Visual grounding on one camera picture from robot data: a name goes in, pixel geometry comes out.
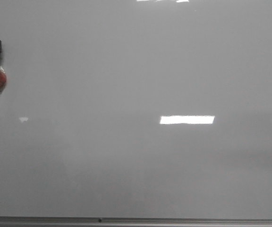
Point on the red round magnet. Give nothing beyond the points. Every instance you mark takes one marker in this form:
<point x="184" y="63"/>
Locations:
<point x="3" y="79"/>

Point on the white whiteboard with metal frame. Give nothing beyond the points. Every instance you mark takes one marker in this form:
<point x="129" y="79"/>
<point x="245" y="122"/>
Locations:
<point x="136" y="113"/>

